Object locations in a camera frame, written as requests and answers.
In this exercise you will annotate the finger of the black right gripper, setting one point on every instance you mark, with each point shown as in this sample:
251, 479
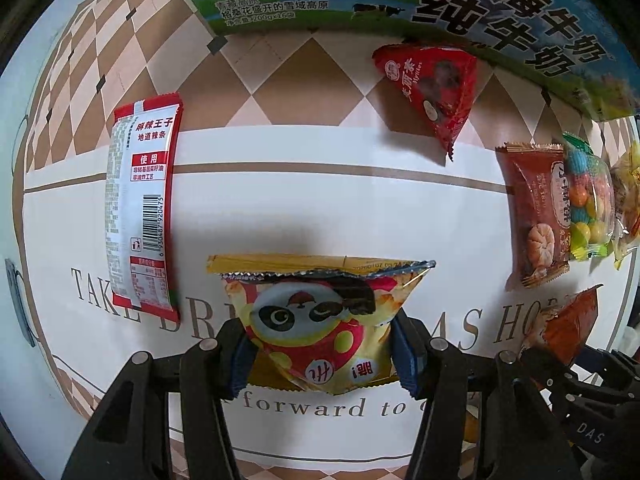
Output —
550, 373

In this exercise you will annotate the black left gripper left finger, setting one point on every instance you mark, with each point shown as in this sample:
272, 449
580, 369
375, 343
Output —
127, 436

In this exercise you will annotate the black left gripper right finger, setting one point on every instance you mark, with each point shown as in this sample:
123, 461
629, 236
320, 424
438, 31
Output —
518, 437

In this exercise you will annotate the orange snack packet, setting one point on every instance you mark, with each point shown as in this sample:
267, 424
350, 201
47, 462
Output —
563, 329

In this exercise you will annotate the colourful candy balls bag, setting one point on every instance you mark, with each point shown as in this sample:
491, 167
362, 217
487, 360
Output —
592, 204

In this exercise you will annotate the yellow panda snack bag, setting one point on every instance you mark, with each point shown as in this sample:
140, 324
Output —
323, 322

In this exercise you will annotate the brown biscuit packet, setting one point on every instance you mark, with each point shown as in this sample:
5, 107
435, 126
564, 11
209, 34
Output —
536, 173

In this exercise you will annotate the yellow snack packet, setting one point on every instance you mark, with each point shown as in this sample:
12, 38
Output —
625, 178

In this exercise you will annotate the red white spicy strip packet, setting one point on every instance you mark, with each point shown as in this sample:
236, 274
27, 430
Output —
137, 205

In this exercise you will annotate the red triangular candy packet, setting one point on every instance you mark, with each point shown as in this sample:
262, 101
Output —
439, 82

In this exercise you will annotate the milk carton cardboard box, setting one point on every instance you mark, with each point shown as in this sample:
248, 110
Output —
566, 46

